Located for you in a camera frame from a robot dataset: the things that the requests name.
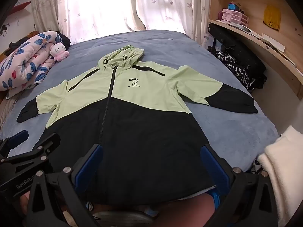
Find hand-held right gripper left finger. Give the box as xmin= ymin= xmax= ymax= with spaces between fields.
xmin=26 ymin=144 xmax=105 ymax=227

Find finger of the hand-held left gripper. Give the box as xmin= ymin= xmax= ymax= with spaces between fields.
xmin=0 ymin=130 xmax=29 ymax=158
xmin=0 ymin=133 xmax=61 ymax=186

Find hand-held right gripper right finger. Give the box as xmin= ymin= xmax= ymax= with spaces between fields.
xmin=201 ymin=145 xmax=278 ymax=227

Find green and black hooded jacket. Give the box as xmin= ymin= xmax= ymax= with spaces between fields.
xmin=16 ymin=45 xmax=258 ymax=205

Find person's leg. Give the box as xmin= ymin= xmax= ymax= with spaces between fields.
xmin=163 ymin=191 xmax=218 ymax=227

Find floral quilt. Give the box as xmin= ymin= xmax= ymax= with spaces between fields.
xmin=0 ymin=31 xmax=63 ymax=98

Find white fleece cloth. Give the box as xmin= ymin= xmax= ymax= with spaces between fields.
xmin=257 ymin=125 xmax=303 ymax=227

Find pink cat plush toy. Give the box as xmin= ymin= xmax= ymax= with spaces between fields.
xmin=49 ymin=43 xmax=70 ymax=62

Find black and white patterned cloth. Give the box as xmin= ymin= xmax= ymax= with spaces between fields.
xmin=216 ymin=51 xmax=256 ymax=91

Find grey-blue bed blanket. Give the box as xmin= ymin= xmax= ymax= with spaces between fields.
xmin=0 ymin=30 xmax=280 ymax=178

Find white cardboard box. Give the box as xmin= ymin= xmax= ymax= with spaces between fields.
xmin=203 ymin=33 xmax=223 ymax=51

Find papers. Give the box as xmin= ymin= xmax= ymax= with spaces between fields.
xmin=228 ymin=24 xmax=296 ymax=64

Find white leaf-print curtain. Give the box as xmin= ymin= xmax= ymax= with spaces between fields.
xmin=31 ymin=0 xmax=212 ymax=48

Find pink mini drawer unit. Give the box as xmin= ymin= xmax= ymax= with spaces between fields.
xmin=221 ymin=8 xmax=249 ymax=26

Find yellow cloth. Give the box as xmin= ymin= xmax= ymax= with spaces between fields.
xmin=263 ymin=4 xmax=282 ymax=32

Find cartoon wall sticker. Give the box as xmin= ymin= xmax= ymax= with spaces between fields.
xmin=0 ymin=24 xmax=10 ymax=38

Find curved wooden wall desk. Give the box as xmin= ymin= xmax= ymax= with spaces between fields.
xmin=204 ymin=0 xmax=303 ymax=100

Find red wall shelf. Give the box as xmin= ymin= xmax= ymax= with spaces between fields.
xmin=9 ymin=1 xmax=32 ymax=15

